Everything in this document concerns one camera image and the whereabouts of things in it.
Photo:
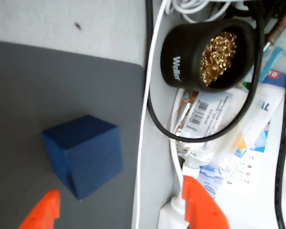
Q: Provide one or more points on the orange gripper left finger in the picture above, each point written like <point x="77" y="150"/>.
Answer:
<point x="40" y="214"/>

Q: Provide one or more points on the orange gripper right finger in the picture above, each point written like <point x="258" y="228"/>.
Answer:
<point x="202" y="210"/>

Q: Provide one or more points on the blue cube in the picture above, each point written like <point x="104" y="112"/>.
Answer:
<point x="85" y="152"/>

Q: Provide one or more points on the white power strip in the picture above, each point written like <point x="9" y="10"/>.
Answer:
<point x="171" y="214"/>

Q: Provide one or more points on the blue white printed package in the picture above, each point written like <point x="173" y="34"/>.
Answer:
<point x="252" y="152"/>

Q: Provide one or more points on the clear bag with barcode label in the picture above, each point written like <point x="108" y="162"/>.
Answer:
<point x="205" y="107"/>

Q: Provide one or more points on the dark grey mat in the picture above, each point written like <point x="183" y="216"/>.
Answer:
<point x="19" y="107"/>

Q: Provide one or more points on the black tip cleaner pot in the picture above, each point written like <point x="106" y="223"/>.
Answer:
<point x="178" y="47"/>

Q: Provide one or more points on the soldering iron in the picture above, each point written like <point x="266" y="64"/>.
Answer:
<point x="280" y="23"/>

